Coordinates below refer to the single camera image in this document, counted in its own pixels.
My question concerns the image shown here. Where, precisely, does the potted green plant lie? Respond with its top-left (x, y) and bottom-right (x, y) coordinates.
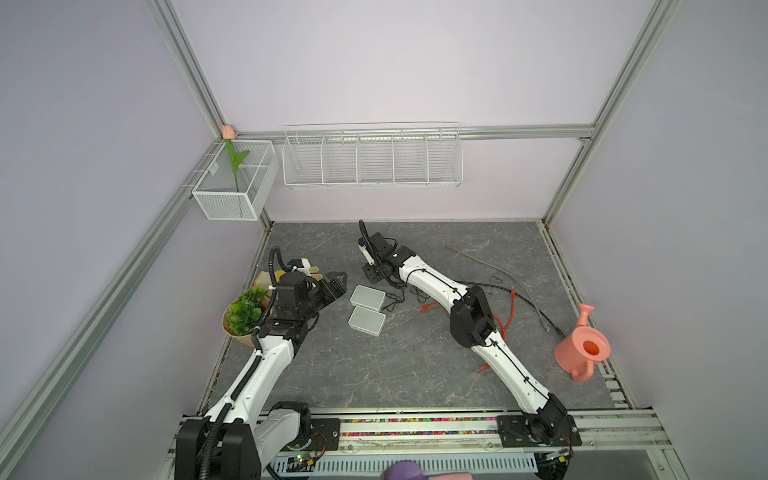
top-left (222, 287), bottom-right (271, 348)

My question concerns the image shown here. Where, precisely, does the pink watering can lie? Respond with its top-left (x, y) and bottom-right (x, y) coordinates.
top-left (554, 303), bottom-right (612, 383)

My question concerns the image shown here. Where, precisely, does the white wire wall basket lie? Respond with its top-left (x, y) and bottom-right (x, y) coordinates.
top-left (282, 122), bottom-right (464, 188)

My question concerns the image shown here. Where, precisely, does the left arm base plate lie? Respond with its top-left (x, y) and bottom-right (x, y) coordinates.
top-left (281, 417), bottom-right (341, 452)

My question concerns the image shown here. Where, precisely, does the yellow work glove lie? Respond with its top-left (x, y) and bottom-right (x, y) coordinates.
top-left (252, 258), bottom-right (323, 290)

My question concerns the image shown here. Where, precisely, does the black power adapter with cable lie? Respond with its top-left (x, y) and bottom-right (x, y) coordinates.
top-left (382, 273), bottom-right (428, 312)

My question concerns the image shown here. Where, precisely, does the artificial pink tulip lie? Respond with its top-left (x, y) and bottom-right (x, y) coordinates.
top-left (221, 125), bottom-right (250, 192)

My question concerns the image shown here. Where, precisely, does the black cable on table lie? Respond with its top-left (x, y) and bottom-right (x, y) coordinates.
top-left (461, 280), bottom-right (565, 338)

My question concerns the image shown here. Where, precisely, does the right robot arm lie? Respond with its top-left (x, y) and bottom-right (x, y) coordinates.
top-left (358, 221), bottom-right (577, 447)

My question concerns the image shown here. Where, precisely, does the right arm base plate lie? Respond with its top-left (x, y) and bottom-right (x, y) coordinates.
top-left (496, 413), bottom-right (582, 448)

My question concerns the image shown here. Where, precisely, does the white mesh corner basket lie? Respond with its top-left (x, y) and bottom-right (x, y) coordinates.
top-left (192, 140), bottom-right (279, 221)

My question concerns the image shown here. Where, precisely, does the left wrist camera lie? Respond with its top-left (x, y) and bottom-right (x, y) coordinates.
top-left (286, 258), bottom-right (311, 275)

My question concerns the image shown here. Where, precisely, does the upper white network switch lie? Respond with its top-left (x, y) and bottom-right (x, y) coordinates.
top-left (350, 285), bottom-right (386, 311)

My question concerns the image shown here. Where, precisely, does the purple object at bottom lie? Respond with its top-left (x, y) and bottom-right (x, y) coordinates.
top-left (380, 461), bottom-right (429, 480)

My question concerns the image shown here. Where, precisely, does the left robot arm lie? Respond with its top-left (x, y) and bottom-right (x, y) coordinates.
top-left (174, 270), bottom-right (347, 479)

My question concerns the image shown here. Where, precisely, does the red ethernet cable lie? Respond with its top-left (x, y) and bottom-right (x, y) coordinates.
top-left (418, 287), bottom-right (518, 372)

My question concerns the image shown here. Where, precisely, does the grey ethernet cable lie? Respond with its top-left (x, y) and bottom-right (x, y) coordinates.
top-left (442, 242), bottom-right (559, 331)

